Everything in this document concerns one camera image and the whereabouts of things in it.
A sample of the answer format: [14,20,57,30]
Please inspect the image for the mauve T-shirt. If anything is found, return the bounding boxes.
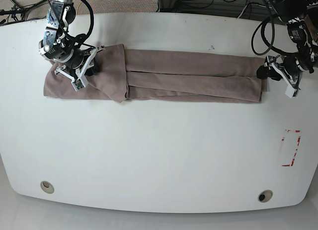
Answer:
[44,44,267,103]

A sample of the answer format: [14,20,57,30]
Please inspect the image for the red tape rectangle marking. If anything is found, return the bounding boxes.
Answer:
[279,130,301,167]

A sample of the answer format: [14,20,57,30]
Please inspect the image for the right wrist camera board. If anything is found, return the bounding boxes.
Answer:
[71,80,85,91]

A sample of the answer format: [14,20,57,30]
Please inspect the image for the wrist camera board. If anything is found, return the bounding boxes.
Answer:
[285,86,298,98]
[71,80,85,91]

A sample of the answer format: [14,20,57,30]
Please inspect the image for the table grommet hole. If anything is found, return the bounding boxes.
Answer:
[40,181,54,194]
[258,190,273,203]

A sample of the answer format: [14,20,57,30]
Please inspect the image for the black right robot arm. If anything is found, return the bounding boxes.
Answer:
[39,0,104,91]

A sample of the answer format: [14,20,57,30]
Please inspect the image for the right table grommet hole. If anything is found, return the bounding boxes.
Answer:
[258,190,273,203]

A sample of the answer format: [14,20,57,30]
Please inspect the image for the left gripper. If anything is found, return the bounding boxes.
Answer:
[256,55,315,93]

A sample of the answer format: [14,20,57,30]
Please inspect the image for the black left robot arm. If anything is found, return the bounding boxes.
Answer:
[256,0,318,98]

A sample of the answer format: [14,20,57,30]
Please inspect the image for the left table grommet hole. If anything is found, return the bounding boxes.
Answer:
[40,181,54,194]

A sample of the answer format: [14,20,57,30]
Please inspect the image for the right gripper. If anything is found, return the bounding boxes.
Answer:
[54,46,105,87]

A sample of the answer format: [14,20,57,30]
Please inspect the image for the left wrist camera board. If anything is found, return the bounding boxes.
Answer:
[285,86,298,98]

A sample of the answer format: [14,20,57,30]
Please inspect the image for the black tripod legs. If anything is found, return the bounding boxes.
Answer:
[0,0,51,26]

